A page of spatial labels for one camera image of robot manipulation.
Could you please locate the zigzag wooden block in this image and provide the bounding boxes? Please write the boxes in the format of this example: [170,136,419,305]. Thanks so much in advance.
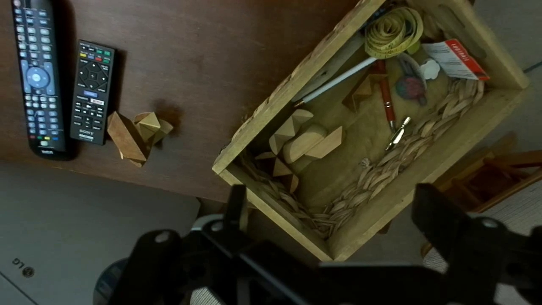
[340,75,379,114]

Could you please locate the white portable air conditioner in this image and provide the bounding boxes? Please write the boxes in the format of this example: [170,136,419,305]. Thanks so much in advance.
[0,161,203,305]

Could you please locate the red white paper tag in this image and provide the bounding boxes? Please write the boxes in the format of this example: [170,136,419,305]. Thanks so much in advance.
[421,37,490,83]

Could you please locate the wedge shaped wooden block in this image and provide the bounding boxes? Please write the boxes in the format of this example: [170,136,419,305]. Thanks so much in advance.
[267,107,314,156]

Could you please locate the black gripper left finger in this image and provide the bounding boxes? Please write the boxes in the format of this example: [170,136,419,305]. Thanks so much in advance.
[223,183,250,234]

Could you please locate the small silver metal clip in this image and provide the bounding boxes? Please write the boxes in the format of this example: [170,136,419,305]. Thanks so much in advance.
[384,115,413,153]

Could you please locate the woven rectangular basket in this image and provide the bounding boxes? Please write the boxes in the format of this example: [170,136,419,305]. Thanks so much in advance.
[209,0,529,263]

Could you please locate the dark wood side table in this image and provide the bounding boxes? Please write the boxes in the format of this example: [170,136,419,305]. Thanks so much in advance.
[0,0,362,207]

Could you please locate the short black remote control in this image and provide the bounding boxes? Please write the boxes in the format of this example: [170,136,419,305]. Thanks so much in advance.
[69,39,118,147]

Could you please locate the yellow rolled woven ribbon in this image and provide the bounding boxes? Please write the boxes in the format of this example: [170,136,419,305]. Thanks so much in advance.
[362,5,424,59]

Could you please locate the blue white tube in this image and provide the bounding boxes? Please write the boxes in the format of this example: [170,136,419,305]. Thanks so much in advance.
[294,54,379,107]

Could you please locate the long black remote control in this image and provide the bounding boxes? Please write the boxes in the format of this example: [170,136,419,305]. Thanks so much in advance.
[9,0,70,161]

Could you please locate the angled brown wooden block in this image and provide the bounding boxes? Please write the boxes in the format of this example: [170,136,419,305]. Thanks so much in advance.
[253,149,301,195]

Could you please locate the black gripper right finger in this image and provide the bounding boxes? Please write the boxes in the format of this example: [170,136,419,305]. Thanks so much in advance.
[409,181,475,269]

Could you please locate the teal pink felt ball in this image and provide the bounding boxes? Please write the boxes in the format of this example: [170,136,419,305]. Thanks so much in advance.
[392,75,428,107]

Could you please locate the red stick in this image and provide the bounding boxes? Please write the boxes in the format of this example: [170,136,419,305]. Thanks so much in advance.
[375,59,397,132]

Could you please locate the half round wooden block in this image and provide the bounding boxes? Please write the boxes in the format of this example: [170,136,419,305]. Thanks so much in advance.
[279,124,345,166]

